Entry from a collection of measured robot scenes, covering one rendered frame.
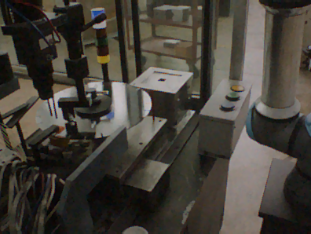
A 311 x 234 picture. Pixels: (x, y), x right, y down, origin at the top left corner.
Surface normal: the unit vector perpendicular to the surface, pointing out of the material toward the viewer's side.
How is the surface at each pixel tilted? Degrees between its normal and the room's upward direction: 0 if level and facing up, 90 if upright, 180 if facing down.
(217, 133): 90
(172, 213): 0
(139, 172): 0
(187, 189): 0
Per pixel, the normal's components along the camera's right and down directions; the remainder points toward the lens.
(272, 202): -0.04, -0.85
